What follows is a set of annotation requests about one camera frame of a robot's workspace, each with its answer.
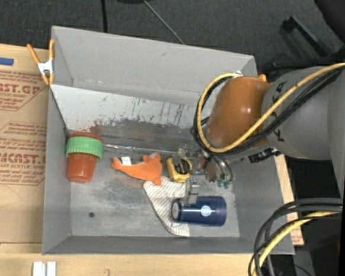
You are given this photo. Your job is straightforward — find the white striped cloth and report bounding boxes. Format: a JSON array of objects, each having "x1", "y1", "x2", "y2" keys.
[{"x1": 139, "y1": 174, "x2": 196, "y2": 237}]

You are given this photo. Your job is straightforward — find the orange cup with green ring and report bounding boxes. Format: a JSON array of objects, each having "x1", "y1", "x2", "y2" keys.
[{"x1": 63, "y1": 131, "x2": 106, "y2": 185}]

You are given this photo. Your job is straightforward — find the orange toy fish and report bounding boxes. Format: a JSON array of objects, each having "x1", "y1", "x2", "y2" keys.
[{"x1": 109, "y1": 148, "x2": 165, "y2": 186}]

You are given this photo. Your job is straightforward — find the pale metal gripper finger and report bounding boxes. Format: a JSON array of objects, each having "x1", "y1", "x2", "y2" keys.
[
  {"x1": 174, "y1": 147, "x2": 201, "y2": 167},
  {"x1": 184, "y1": 177, "x2": 202, "y2": 207}
]

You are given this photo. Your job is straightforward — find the dark blue cylindrical can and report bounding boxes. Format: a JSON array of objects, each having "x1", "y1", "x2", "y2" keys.
[{"x1": 170, "y1": 192, "x2": 229, "y2": 228}]

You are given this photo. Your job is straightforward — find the yellow tape measure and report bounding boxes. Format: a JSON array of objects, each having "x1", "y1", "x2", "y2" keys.
[{"x1": 164, "y1": 156, "x2": 194, "y2": 185}]

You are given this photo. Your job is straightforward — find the grey metal bin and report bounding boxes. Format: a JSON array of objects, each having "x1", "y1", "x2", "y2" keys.
[{"x1": 34, "y1": 25, "x2": 313, "y2": 275}]

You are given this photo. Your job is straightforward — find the brown cardboard board, red print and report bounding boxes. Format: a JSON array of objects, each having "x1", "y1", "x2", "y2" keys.
[{"x1": 0, "y1": 42, "x2": 319, "y2": 272}]

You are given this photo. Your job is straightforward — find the black cylinder on white bracket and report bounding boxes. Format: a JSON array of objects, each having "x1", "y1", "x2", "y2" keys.
[{"x1": 247, "y1": 145, "x2": 282, "y2": 166}]

